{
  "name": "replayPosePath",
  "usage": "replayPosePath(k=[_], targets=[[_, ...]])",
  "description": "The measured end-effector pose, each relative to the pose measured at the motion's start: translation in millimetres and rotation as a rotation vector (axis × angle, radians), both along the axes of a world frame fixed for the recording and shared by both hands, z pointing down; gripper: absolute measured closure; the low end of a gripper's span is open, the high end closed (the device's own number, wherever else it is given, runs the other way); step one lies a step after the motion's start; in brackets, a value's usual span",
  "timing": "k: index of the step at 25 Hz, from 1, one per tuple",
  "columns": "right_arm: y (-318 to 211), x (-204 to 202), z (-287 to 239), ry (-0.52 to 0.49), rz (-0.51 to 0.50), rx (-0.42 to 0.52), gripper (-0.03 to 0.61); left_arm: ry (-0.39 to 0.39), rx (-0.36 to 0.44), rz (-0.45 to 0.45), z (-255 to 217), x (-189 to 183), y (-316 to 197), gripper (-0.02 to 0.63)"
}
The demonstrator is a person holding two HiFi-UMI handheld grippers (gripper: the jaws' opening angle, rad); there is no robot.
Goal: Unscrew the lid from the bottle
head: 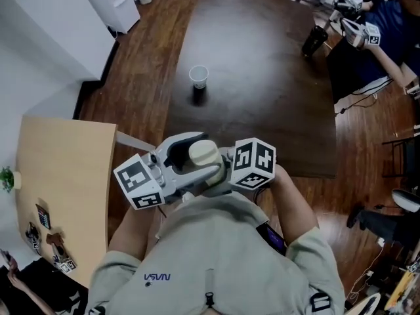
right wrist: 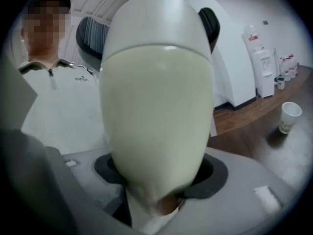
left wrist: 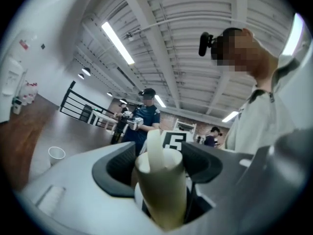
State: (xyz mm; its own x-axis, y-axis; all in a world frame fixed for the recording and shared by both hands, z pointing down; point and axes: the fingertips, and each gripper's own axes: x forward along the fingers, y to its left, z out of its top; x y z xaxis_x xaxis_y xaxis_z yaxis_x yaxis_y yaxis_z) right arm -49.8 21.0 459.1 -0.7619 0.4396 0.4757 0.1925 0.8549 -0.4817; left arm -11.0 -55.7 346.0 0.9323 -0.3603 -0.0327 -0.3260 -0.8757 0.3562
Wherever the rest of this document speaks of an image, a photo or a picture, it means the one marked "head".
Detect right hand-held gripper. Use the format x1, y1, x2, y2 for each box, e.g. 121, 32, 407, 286
202, 136, 276, 197

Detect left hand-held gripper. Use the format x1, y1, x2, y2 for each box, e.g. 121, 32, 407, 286
112, 131, 221, 212

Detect white plastic cap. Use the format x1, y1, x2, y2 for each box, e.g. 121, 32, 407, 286
188, 139, 221, 168

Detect person's right forearm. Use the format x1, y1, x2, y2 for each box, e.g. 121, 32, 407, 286
270, 167, 322, 246

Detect person's left forearm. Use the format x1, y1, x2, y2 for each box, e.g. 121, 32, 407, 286
107, 204, 165, 263

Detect white paper cup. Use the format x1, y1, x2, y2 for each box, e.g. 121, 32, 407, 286
188, 65, 210, 91

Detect person's grey shirt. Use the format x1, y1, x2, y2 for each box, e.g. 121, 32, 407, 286
86, 191, 346, 315

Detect dark brown wooden table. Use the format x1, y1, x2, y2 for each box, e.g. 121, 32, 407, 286
165, 0, 339, 180

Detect light wooden table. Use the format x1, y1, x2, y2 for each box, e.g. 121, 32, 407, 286
14, 114, 155, 289

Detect black calculator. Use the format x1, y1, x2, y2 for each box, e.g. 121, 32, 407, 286
35, 203, 54, 230

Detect spare grey hand-held gripper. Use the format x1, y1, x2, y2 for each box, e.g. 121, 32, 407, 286
25, 221, 43, 250

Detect small potted plant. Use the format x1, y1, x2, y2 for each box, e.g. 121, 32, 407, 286
0, 165, 23, 194

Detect black metal chair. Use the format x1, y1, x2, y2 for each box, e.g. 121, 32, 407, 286
381, 136, 420, 180

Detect white office chair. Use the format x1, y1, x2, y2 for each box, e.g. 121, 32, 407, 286
391, 188, 420, 214

